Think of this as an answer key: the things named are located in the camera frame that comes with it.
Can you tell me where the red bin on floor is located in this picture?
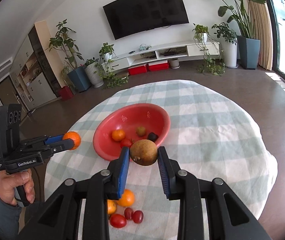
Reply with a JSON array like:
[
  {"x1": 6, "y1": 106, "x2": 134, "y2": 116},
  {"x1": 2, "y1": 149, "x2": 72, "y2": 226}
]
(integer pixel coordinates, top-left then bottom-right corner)
[{"x1": 59, "y1": 86, "x2": 74, "y2": 101}]

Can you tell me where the plant ribbed white pot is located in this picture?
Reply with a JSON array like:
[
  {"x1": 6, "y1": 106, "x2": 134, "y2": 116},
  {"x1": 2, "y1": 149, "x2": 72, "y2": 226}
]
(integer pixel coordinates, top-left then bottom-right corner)
[{"x1": 84, "y1": 57, "x2": 104, "y2": 88}]

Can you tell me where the black wall television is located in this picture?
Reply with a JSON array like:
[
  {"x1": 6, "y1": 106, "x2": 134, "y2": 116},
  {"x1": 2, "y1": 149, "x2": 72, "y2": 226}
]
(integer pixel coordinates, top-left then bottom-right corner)
[{"x1": 103, "y1": 0, "x2": 189, "y2": 40}]

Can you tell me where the red plastic colander bowl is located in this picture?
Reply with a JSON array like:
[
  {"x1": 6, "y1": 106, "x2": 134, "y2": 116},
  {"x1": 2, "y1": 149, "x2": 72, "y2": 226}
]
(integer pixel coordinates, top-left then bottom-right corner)
[{"x1": 93, "y1": 103, "x2": 171, "y2": 161}]

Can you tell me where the round red tomato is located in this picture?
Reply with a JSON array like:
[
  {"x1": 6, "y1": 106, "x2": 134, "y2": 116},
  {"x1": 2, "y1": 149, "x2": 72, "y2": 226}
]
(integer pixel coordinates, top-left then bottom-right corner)
[{"x1": 109, "y1": 213, "x2": 127, "y2": 228}]

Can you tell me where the left hand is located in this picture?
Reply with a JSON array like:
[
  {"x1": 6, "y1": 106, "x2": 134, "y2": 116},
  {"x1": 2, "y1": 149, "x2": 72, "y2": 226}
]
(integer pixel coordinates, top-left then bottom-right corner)
[{"x1": 0, "y1": 169, "x2": 35, "y2": 206}]

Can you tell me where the greenish brown fruit in bowl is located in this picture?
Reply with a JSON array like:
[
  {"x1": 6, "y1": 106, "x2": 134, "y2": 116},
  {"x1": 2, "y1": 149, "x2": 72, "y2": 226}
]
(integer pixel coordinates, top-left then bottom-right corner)
[{"x1": 136, "y1": 126, "x2": 146, "y2": 137}]

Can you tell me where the ivy plant on console left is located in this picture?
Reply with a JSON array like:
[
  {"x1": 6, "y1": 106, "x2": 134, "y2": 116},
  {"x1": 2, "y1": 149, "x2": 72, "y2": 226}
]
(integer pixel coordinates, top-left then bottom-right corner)
[{"x1": 97, "y1": 42, "x2": 129, "y2": 88}]

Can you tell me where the red storage box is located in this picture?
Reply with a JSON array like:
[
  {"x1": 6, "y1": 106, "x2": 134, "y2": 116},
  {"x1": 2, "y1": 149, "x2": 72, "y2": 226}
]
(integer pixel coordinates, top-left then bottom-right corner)
[
  {"x1": 148, "y1": 60, "x2": 169, "y2": 72},
  {"x1": 128, "y1": 64, "x2": 147, "y2": 75}
]

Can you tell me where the tall plant blue pot left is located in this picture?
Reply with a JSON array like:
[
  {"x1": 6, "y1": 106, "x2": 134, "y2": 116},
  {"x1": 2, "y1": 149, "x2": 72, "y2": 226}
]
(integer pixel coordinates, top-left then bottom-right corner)
[{"x1": 48, "y1": 19, "x2": 91, "y2": 93}]

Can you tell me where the tall plant blue pot right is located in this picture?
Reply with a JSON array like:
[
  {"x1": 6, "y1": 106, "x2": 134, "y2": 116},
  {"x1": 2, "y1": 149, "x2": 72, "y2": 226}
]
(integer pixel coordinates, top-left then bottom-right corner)
[{"x1": 218, "y1": 0, "x2": 266, "y2": 69}]

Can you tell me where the tangerine in bowl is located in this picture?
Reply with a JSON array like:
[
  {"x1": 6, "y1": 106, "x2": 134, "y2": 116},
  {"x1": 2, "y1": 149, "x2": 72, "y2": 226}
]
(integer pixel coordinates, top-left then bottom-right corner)
[{"x1": 112, "y1": 129, "x2": 126, "y2": 142}]

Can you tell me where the wooden shelf cabinet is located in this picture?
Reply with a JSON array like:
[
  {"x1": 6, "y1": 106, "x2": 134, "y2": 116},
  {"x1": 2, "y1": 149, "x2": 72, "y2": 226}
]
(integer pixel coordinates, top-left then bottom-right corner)
[{"x1": 10, "y1": 21, "x2": 66, "y2": 110}]

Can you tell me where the right red storage box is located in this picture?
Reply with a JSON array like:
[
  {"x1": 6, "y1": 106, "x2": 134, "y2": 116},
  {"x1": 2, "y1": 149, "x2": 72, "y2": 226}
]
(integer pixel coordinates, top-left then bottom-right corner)
[{"x1": 148, "y1": 60, "x2": 169, "y2": 72}]

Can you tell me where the large orange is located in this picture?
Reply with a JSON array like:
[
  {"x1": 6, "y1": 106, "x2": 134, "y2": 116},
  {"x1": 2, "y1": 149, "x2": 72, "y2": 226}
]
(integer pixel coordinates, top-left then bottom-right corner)
[
  {"x1": 115, "y1": 189, "x2": 136, "y2": 207},
  {"x1": 107, "y1": 199, "x2": 117, "y2": 215}
]

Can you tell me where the brown kiwi fruit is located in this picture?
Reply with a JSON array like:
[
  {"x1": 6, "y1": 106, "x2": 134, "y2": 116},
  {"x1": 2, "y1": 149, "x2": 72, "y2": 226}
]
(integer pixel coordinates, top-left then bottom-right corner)
[{"x1": 130, "y1": 139, "x2": 158, "y2": 166}]

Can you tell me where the beige curtain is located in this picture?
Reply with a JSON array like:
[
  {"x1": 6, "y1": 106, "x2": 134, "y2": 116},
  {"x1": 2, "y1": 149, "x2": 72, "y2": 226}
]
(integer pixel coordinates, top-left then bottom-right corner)
[{"x1": 247, "y1": 2, "x2": 273, "y2": 70}]

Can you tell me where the grey left sleeve forearm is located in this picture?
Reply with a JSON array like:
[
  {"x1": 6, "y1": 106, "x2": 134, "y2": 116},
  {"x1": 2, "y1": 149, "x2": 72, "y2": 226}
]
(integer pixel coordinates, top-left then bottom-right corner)
[{"x1": 0, "y1": 199, "x2": 22, "y2": 239}]

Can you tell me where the red tomato in bowl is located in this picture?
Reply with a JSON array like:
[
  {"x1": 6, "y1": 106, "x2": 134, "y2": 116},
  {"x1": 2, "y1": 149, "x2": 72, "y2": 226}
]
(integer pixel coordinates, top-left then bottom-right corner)
[{"x1": 120, "y1": 138, "x2": 134, "y2": 148}]

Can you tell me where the dark plum in bowl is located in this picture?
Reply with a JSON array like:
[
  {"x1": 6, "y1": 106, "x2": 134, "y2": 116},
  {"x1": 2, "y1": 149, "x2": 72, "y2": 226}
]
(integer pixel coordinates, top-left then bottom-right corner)
[{"x1": 147, "y1": 132, "x2": 159, "y2": 142}]

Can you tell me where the bushy plant white pot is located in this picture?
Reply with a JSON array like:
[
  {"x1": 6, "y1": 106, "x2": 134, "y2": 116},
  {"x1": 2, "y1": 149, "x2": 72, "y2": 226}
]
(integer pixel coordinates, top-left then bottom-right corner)
[{"x1": 211, "y1": 22, "x2": 238, "y2": 69}]

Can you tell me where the red cherry tomato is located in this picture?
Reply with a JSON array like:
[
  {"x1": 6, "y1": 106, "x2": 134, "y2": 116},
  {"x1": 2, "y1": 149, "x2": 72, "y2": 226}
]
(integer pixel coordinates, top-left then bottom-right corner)
[
  {"x1": 124, "y1": 207, "x2": 134, "y2": 220},
  {"x1": 132, "y1": 210, "x2": 144, "y2": 224}
]

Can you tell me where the white tv console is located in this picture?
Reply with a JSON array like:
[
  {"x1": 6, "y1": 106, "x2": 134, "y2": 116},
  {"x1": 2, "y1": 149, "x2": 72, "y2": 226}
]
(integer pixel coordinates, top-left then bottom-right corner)
[{"x1": 112, "y1": 41, "x2": 220, "y2": 72}]

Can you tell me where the left red storage box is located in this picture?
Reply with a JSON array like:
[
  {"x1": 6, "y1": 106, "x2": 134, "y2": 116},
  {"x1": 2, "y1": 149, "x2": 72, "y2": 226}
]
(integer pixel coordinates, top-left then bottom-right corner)
[{"x1": 128, "y1": 64, "x2": 147, "y2": 75}]

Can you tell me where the trailing plant on console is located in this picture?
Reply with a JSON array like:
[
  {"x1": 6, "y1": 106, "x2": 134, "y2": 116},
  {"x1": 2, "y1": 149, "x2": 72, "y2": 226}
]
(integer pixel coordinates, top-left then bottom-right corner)
[{"x1": 192, "y1": 23, "x2": 225, "y2": 76}]

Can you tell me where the checked green white tablecloth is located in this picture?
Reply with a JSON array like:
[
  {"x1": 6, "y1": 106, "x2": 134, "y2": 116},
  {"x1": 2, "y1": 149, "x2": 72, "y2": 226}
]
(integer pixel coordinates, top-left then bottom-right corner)
[{"x1": 44, "y1": 79, "x2": 279, "y2": 240}]

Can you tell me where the tall plant blue pot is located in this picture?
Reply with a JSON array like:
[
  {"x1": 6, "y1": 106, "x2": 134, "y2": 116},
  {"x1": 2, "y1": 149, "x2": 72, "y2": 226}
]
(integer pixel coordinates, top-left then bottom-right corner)
[
  {"x1": 48, "y1": 19, "x2": 91, "y2": 93},
  {"x1": 218, "y1": 0, "x2": 266, "y2": 69}
]

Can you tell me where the small grey pot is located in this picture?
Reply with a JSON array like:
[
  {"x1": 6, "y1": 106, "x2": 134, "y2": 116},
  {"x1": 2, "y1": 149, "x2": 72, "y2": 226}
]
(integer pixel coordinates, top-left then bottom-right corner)
[{"x1": 168, "y1": 58, "x2": 180, "y2": 69}]

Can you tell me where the small orange tangerine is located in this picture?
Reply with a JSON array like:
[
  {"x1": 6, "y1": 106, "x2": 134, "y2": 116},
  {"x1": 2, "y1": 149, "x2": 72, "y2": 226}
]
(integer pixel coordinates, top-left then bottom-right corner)
[{"x1": 63, "y1": 131, "x2": 81, "y2": 150}]

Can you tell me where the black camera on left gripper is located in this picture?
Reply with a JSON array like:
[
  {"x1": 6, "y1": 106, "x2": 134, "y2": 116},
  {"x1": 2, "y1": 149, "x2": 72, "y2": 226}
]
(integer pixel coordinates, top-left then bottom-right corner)
[{"x1": 0, "y1": 103, "x2": 22, "y2": 158}]

